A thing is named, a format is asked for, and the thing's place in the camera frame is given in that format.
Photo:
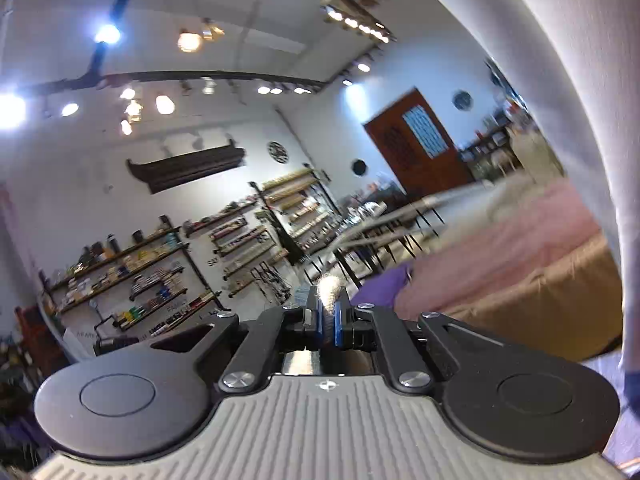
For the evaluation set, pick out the green cream checkered sweater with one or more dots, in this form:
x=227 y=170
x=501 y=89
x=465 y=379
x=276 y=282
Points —
x=328 y=290

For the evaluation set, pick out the dark wall shelf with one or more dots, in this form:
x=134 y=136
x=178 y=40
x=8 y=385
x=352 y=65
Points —
x=174 y=171

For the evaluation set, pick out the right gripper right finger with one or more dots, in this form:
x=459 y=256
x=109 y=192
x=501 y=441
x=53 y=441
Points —
x=378 y=330

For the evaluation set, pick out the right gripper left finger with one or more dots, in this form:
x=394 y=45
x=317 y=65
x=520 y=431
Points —
x=276 y=331

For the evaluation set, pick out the brown pink bed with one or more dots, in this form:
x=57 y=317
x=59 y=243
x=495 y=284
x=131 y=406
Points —
x=543 y=277

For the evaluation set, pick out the purple cloth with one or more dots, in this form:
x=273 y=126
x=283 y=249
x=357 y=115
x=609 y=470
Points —
x=383 y=289

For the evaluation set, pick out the ceiling track lights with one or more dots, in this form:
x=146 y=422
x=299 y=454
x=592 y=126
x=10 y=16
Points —
x=66 y=63

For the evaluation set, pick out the wall display shelves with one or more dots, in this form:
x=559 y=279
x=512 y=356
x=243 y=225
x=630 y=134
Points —
x=181 y=271

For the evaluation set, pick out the red wooden door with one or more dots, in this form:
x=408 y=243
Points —
x=417 y=147

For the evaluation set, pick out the white grey pillow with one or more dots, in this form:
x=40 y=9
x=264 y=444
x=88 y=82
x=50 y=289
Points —
x=576 y=64

